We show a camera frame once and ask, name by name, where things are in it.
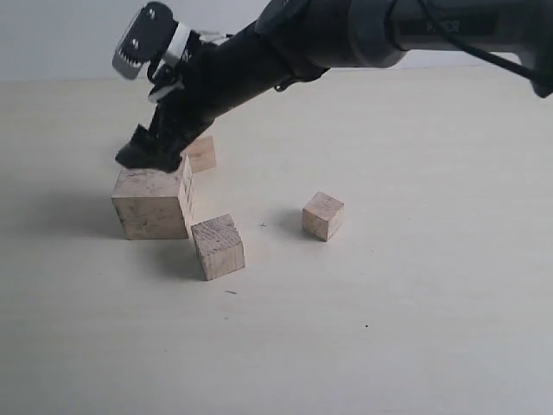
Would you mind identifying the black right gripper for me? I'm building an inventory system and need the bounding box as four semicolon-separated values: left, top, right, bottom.
115;29;327;172

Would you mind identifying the second largest wooden cube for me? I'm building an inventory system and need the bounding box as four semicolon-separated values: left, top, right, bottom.
183;136;217;174

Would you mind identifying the third largest wooden cube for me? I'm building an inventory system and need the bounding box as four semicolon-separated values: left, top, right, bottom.
191;214;245;281

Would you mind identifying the smallest wooden cube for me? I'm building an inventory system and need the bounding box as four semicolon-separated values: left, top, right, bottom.
302;191;345;242

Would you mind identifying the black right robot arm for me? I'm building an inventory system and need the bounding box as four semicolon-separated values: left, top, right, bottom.
112;0;552;172

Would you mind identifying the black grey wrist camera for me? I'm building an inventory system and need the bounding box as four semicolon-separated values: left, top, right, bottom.
111;1;191;80

